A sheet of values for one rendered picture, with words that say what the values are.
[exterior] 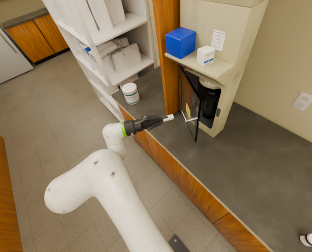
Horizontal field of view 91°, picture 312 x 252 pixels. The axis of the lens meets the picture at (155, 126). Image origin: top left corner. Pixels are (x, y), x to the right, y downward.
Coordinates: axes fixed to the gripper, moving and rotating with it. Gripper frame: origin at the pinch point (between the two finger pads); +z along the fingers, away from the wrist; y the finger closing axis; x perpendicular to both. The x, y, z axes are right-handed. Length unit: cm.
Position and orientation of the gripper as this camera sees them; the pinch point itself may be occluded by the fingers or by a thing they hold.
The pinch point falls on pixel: (168, 117)
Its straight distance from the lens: 93.5
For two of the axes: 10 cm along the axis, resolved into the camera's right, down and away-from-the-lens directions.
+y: -1.4, -6.0, -7.9
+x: -2.2, -7.6, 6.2
